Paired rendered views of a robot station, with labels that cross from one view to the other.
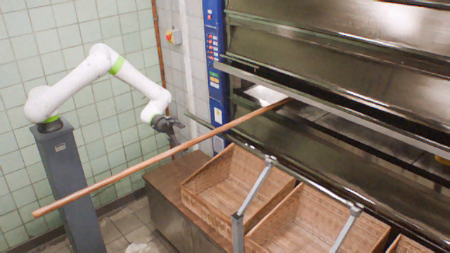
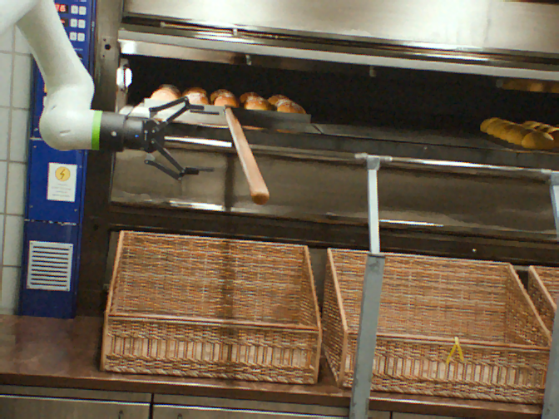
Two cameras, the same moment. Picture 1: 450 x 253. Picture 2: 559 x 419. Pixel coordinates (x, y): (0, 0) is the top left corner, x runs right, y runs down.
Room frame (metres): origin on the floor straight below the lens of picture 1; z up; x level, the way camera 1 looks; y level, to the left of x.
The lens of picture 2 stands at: (0.12, 2.29, 1.46)
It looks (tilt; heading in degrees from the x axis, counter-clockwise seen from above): 9 degrees down; 304
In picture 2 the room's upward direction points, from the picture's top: 6 degrees clockwise
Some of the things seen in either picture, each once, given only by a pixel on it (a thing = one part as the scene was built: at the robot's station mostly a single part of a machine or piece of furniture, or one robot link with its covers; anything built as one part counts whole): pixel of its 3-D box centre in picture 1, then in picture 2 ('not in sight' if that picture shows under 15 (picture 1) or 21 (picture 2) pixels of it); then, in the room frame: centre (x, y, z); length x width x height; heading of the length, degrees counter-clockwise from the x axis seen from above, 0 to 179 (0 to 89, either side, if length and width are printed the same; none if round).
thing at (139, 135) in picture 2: (166, 127); (145, 135); (1.83, 0.33, 1.19); 0.09 x 0.07 x 0.08; 39
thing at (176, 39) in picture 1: (174, 36); not in sight; (2.72, 0.35, 1.46); 0.10 x 0.07 x 0.10; 38
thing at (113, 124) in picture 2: (160, 123); (114, 131); (1.89, 0.37, 1.19); 0.12 x 0.06 x 0.09; 129
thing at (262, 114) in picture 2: not in sight; (226, 106); (2.40, -0.73, 1.20); 0.55 x 0.36 x 0.03; 39
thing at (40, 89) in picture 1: (43, 103); not in sight; (1.88, 1.01, 1.36); 0.16 x 0.13 x 0.19; 13
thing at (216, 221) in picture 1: (236, 190); (212, 303); (1.86, -0.04, 0.72); 0.56 x 0.49 x 0.28; 39
